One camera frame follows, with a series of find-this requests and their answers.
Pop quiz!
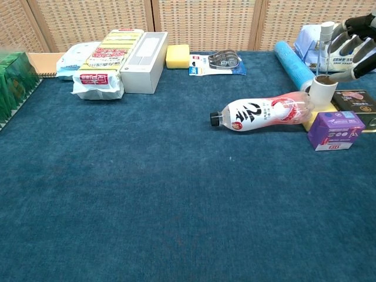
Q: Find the thick yellow sponge block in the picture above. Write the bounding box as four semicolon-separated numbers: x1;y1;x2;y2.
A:
165;43;191;70

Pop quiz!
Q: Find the yellow red sponge pack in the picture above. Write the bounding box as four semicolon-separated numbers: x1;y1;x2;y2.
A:
71;28;145;100

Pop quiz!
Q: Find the long white cardboard box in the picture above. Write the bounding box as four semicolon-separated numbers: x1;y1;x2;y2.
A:
120;31;169;95

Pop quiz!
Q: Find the dark luncheon meat tin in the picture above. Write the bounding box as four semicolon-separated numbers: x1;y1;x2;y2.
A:
331;89;376;133

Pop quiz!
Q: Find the woven wooden folding screen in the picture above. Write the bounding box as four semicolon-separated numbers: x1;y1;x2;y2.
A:
0;0;376;53

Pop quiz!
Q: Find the blue plastic bag roll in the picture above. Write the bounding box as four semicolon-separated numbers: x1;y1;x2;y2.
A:
273;40;317;93

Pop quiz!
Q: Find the purple carton box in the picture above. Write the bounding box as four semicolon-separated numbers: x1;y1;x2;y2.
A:
307;110;366;152

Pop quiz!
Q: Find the white blue plastic pouch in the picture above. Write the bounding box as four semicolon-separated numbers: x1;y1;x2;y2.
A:
55;41;102;80

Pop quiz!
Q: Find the white blue tissue pack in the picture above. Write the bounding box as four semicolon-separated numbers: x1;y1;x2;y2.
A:
293;23;376;73

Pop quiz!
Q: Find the brown spiral notebook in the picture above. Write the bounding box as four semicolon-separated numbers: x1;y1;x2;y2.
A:
27;52;66;79

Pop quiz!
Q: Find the plastic bottle white red label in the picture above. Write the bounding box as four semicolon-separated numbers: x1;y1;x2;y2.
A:
209;90;315;132

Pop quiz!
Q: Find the green patterned box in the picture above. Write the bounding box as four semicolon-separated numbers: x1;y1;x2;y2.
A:
0;51;43;132

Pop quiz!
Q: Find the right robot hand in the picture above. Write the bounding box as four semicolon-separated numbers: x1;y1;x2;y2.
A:
328;13;376;85

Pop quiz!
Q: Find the white paper roll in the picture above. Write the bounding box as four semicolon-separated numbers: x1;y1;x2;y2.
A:
310;74;338;110

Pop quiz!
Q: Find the blue carpet table cover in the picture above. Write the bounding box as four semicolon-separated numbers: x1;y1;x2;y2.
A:
0;51;376;282

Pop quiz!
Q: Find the clear plastic tube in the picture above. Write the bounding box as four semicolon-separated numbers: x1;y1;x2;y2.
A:
315;21;335;79

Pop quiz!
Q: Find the correction tape blister pack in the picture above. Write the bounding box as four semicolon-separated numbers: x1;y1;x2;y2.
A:
189;49;247;77

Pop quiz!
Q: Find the flat yellow sponge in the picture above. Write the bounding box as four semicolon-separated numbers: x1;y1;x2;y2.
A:
302;101;338;132

